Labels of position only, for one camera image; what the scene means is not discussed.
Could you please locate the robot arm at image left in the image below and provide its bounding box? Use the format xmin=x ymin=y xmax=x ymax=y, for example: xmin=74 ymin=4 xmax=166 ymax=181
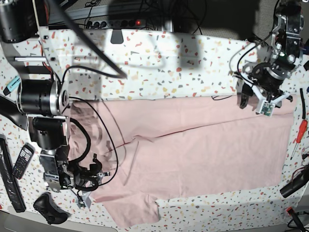
xmin=0 ymin=0 xmax=105 ymax=192

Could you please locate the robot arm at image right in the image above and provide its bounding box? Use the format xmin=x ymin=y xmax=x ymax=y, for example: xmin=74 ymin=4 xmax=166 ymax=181
xmin=235 ymin=0 xmax=304 ymax=109

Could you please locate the pink T-shirt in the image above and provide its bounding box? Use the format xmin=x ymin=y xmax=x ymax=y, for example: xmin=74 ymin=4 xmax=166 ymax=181
xmin=70 ymin=96 xmax=295 ymax=228

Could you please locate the black rubber tube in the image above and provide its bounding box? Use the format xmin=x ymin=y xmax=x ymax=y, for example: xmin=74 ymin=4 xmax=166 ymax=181
xmin=299 ymin=88 xmax=306 ymax=119

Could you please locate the black power strip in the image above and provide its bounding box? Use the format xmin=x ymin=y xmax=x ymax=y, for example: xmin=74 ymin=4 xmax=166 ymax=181
xmin=85 ymin=19 xmax=146 ymax=29

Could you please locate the red and black plug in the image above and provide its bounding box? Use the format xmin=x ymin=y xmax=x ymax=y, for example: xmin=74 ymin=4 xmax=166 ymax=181
xmin=286 ymin=207 xmax=306 ymax=232

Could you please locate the black cylinder with red wires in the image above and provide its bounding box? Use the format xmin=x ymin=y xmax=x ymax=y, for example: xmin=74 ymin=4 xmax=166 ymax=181
xmin=280 ymin=170 xmax=309 ymax=198

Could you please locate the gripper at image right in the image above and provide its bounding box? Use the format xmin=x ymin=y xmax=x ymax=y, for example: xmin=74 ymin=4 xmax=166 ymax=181
xmin=239 ymin=62 xmax=289 ymax=109

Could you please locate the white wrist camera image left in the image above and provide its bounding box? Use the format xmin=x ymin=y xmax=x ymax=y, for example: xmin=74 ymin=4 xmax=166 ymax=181
xmin=71 ymin=189 xmax=92 ymax=209

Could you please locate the black table clamp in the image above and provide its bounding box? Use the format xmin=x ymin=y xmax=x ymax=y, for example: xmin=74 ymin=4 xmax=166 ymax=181
xmin=111 ymin=29 xmax=124 ymax=44

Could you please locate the light blue highlighter marker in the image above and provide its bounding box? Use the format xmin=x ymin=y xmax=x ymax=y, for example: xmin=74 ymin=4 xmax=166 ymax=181
xmin=3 ymin=75 xmax=21 ymax=96

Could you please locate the long black bar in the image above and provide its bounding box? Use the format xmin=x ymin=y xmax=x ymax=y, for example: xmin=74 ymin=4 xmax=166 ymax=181
xmin=0 ymin=134 xmax=26 ymax=213

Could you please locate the black cordless phone handset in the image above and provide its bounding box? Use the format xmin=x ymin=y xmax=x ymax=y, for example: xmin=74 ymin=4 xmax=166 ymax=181
xmin=13 ymin=143 xmax=35 ymax=179

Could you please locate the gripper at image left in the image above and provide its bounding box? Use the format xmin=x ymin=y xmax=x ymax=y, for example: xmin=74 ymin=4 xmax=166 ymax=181
xmin=58 ymin=153 xmax=110 ymax=192

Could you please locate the black game controller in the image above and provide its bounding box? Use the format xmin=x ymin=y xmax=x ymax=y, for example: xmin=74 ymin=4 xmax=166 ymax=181
xmin=33 ymin=193 xmax=68 ymax=225

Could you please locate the red handled screwdriver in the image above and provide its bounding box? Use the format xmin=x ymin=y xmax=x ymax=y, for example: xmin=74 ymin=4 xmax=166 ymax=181
xmin=290 ymin=119 xmax=308 ymax=160

